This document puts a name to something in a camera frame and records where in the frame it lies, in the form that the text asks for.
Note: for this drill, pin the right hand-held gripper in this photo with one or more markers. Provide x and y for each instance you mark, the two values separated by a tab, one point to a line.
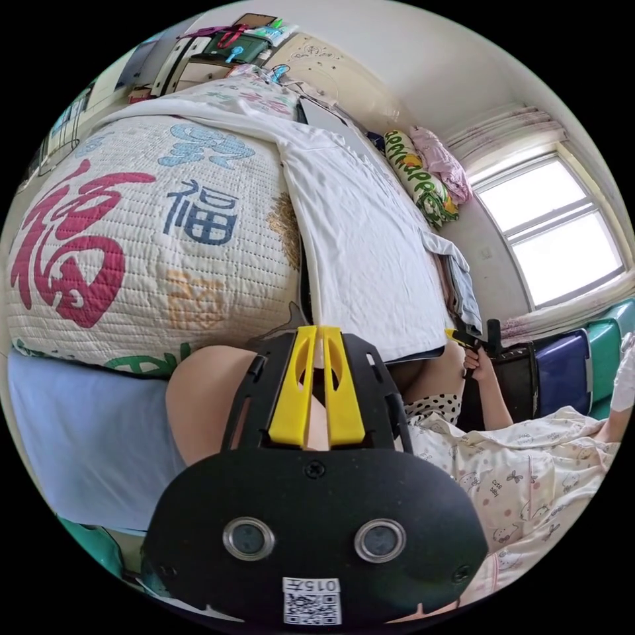
474	342

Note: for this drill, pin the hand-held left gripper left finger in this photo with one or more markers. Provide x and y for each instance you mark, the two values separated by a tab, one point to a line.
290	397

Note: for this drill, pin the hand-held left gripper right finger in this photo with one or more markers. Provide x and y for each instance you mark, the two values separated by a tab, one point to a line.
345	407

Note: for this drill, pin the white long sleeve shirt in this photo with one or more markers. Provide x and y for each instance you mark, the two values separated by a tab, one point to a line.
367	258

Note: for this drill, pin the person's right forearm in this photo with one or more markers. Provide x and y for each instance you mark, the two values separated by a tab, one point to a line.
498	404

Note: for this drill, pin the person's right hand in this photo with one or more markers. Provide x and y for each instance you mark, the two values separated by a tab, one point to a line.
481	367

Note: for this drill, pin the pile of clothes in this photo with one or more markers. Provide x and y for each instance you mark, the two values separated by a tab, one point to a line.
464	287

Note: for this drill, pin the blue storage box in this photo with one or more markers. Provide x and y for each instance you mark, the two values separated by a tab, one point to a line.
563	372

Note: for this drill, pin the dark folding board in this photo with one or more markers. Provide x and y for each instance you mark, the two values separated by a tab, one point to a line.
308	278

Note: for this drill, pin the person's body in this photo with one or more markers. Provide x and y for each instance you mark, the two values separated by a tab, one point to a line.
516	471

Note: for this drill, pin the window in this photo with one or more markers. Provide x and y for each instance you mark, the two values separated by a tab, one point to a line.
555	228

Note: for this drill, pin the green storage box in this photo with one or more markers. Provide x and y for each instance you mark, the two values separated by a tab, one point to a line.
607	347

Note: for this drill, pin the green yellow printed pillow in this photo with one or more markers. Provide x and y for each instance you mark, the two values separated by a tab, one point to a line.
421	173

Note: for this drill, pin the pink rolled blanket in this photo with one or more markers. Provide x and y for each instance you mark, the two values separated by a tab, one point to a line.
446	159

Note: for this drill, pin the bed with printed quilt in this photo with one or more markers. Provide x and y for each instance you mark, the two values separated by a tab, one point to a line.
149	258

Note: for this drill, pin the cream bed headboard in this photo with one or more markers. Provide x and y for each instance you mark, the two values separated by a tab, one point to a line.
327	64

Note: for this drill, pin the cluttered shelf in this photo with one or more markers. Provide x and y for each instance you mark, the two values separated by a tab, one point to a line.
218	54

